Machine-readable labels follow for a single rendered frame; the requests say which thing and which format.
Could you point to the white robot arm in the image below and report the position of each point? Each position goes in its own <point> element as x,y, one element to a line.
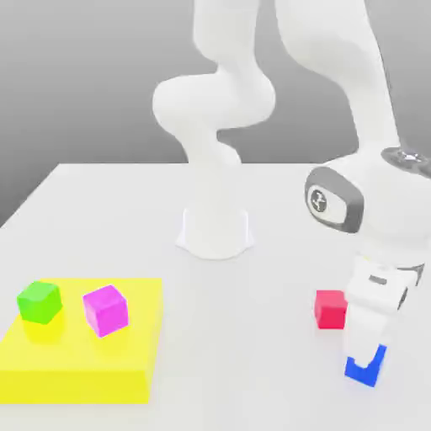
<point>215,101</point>

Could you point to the small red cube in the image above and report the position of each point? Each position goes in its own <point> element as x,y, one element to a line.
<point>331,311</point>

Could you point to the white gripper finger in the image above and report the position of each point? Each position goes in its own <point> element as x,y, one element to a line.
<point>365,330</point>

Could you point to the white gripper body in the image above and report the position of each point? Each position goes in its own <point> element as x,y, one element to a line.
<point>373,291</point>

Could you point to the large yellow box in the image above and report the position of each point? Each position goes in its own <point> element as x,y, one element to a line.
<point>77,367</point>

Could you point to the small blue cube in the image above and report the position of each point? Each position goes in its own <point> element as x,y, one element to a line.
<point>365,375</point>

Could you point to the small magenta cube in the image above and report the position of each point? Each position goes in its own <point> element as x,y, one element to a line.
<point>106,311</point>

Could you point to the small green cube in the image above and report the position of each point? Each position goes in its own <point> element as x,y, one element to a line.
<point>39,303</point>

